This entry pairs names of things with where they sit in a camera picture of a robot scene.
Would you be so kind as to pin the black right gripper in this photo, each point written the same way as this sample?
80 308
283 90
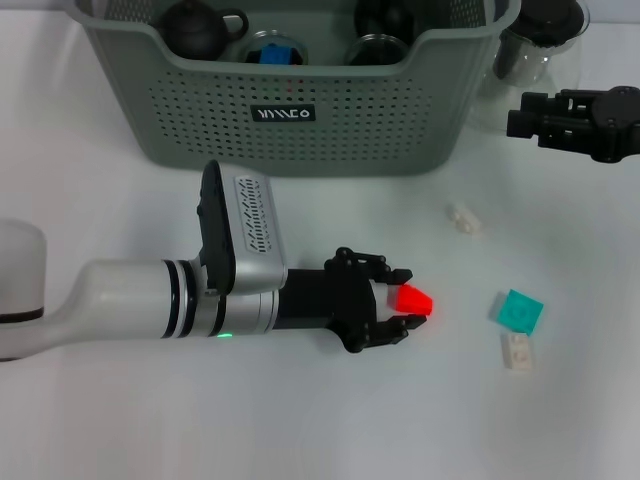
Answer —
617 125

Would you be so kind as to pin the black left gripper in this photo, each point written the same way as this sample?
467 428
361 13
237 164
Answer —
325 300

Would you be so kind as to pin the red sloped toy brick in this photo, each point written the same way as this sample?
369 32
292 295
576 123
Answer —
415 302

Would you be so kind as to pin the small white toy brick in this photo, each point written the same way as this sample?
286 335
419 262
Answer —
465 220

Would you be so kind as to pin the teal square toy plate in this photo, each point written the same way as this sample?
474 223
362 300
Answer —
520 311

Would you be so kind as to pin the glass teacup black holder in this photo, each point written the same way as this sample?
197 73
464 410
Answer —
385 20
375 52
300 47

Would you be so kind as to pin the blue square toy plate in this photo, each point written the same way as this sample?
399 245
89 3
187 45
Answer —
274 55

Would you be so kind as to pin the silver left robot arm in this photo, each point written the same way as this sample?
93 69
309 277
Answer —
125 300

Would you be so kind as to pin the glass carafe black lid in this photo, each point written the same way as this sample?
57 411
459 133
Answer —
540 40

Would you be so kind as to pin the white flat toy plate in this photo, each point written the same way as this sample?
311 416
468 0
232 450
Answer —
517 352

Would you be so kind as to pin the grey-green perforated plastic basket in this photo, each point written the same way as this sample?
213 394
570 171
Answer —
300 145

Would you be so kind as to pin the dark brown clay teapot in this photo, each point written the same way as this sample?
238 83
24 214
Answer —
192 32

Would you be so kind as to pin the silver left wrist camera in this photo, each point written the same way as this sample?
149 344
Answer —
255 220

